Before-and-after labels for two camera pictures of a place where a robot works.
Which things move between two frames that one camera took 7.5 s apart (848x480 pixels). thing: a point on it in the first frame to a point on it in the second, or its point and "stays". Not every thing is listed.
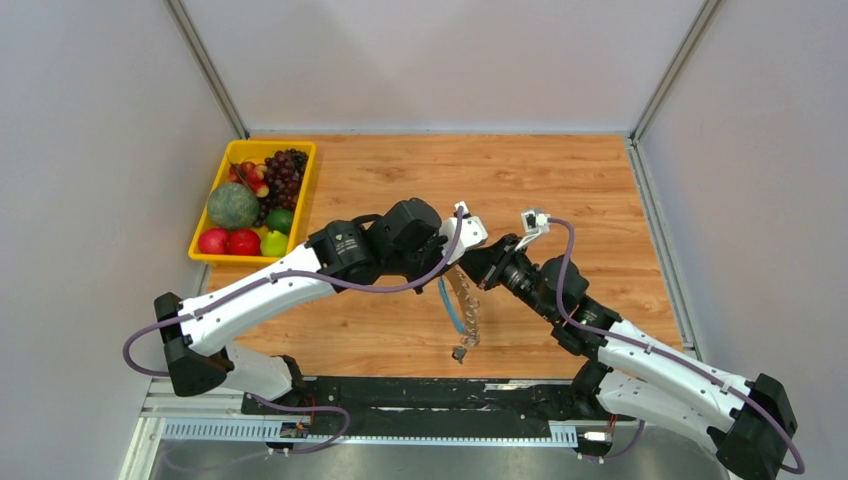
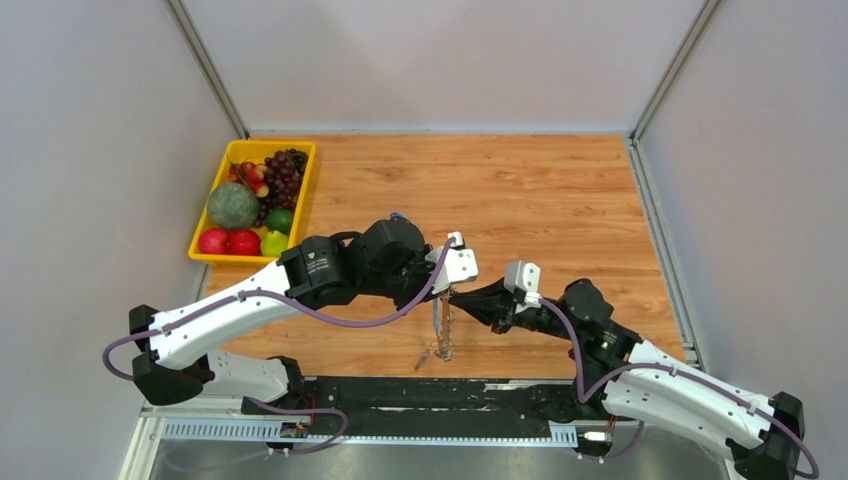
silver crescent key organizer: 463,308 to 443,327
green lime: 280,220 stays
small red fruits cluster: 251,174 stays
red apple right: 244,242 stays
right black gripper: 485,266 to 491,304
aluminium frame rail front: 158,405 stays
